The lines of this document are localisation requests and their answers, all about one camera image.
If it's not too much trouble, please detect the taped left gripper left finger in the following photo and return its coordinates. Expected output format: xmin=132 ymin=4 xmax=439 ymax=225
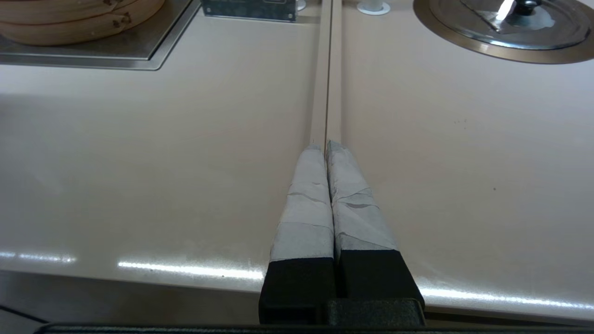
xmin=258 ymin=145 xmax=336 ymax=325

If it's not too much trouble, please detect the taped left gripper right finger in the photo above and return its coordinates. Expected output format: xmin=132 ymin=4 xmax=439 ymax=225
xmin=326 ymin=140 xmax=425 ymax=304

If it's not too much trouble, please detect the steel pot lid black knob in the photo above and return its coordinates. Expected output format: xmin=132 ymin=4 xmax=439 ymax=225
xmin=429 ymin=0 xmax=592 ymax=50

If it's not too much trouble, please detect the dark acrylic label sign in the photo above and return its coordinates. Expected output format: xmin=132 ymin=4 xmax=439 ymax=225
xmin=200 ymin=0 xmax=297 ymax=22

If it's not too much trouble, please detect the white round base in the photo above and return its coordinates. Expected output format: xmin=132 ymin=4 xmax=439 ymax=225
xmin=356 ymin=0 xmax=391 ymax=16

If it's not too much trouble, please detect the recessed steel tray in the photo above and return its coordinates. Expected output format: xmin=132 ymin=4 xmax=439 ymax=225
xmin=0 ymin=0 xmax=201 ymax=71

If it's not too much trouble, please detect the bamboo steamer basket stack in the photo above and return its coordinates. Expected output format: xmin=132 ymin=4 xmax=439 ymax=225
xmin=0 ymin=0 xmax=165 ymax=46

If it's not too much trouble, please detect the brass counter ring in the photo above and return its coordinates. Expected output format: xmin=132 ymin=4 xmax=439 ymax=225
xmin=413 ymin=0 xmax=594 ymax=64

